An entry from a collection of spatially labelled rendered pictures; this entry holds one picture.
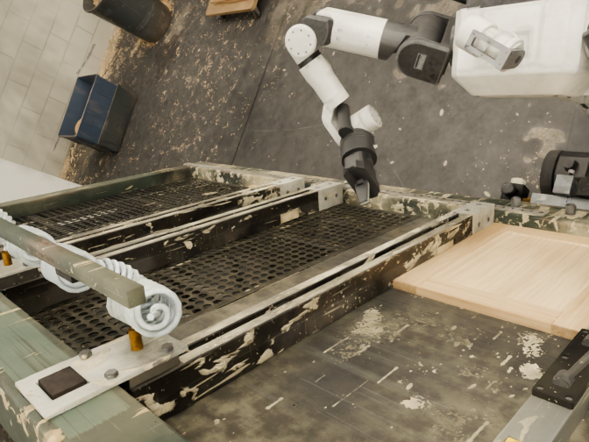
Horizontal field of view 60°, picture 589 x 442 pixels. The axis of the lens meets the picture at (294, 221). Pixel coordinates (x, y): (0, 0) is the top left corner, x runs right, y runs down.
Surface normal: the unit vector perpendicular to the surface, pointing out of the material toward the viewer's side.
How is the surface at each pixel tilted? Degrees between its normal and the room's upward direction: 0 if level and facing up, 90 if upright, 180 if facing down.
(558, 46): 23
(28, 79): 90
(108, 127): 90
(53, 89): 90
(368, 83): 0
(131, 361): 60
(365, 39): 49
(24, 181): 90
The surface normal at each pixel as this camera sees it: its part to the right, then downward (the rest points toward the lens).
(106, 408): -0.07, -0.96
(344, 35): -0.33, 0.49
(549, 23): -0.70, 0.12
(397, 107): -0.64, -0.27
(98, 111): 0.72, 0.12
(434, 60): -0.35, 0.71
